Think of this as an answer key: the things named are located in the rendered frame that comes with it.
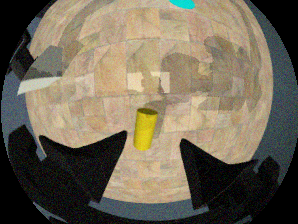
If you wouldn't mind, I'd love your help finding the cyan circle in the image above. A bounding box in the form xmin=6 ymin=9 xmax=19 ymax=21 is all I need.
xmin=169 ymin=0 xmax=196 ymax=10

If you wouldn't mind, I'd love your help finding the yellow cylinder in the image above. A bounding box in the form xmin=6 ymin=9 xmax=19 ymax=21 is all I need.
xmin=133 ymin=108 xmax=158 ymax=151

